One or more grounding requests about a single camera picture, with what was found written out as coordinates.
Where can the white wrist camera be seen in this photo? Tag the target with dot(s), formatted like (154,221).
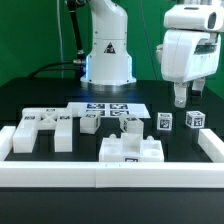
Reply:
(195,17)

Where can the white marker sheet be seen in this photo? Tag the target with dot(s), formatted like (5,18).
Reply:
(109,110)

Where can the white U-shaped barrier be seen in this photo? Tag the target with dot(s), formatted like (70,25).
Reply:
(102,175)

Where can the white tagged cube right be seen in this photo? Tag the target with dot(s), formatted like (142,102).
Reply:
(195,119)

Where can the white chair seat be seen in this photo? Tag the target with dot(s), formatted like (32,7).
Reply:
(130,148)

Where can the white chair back frame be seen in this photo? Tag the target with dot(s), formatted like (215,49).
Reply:
(59,120)

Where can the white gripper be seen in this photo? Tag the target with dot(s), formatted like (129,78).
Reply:
(185,56)

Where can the white tagged cube left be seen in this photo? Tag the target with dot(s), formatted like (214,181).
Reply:
(164,121)

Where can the white tagged cube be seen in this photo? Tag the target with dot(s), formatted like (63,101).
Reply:
(195,119)
(164,121)

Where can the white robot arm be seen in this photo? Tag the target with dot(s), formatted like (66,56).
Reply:
(109,66)

